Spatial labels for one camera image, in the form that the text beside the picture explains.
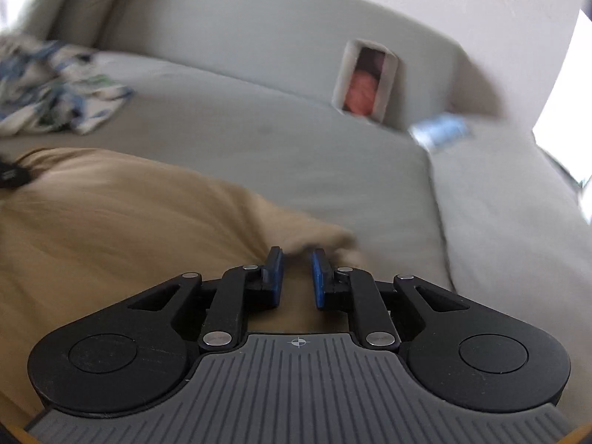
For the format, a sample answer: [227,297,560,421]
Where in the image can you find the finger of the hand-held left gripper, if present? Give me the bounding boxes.
[0,157,32,191]

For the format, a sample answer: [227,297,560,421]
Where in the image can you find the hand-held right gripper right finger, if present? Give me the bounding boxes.
[311,248,468,351]

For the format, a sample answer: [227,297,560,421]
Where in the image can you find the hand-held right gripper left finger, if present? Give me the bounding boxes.
[125,246,284,351]

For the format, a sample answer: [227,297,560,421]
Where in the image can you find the khaki cargo pants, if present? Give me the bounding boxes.
[0,147,361,431]

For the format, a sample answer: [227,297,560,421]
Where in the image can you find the cartoon printed cloth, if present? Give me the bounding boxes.
[0,34,136,136]

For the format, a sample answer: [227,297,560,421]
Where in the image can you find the grey sofa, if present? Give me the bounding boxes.
[0,48,592,431]

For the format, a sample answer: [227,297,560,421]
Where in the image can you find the blue and white packet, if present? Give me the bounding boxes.
[408,113,476,154]

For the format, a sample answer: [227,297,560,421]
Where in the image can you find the white-cased smartphone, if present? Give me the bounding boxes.
[332,38,401,127]

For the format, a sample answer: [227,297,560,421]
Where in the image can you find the grey padded headboard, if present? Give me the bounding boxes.
[95,0,502,130]

